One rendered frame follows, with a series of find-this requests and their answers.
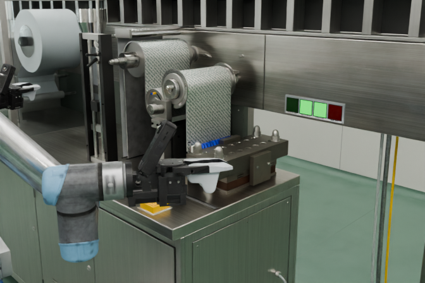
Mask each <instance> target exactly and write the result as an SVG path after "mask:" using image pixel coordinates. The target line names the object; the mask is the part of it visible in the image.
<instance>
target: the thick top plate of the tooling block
mask: <svg viewBox="0 0 425 283"><path fill-rule="evenodd" d="M216 147H221V148H222V149H223V153H224V161H226V162H227V163H228V164H229V165H231V166H233V169H232V170H229V171H222V172H220V173H219V178H218V180H220V179H223V178H227V177H229V176H232V175H234V174H237V173H239V172H242V171H246V170H247V169H250V156H251V155H255V154H258V153H260V152H263V151H266V150H269V151H271V161H272V160H275V159H278V158H280V157H283V156H286V155H288V140H284V139H281V138H280V141H278V142H273V141H271V136H268V135H264V134H261V137H253V136H252V135H249V136H245V137H242V138H240V140H239V141H235V142H233V143H229V144H226V145H222V144H218V145H214V146H211V147H207V148H203V149H202V152H203V154H202V155H194V154H193V153H192V152H190V153H187V158H214V153H215V149H216Z"/></svg>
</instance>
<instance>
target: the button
mask: <svg viewBox="0 0 425 283"><path fill-rule="evenodd" d="M140 207H141V208H143V209H144V210H146V211H148V212H150V213H152V214H154V213H156V212H159V211H162V210H164V209H166V208H169V206H167V207H160V206H159V205H157V203H141V204H140Z"/></svg>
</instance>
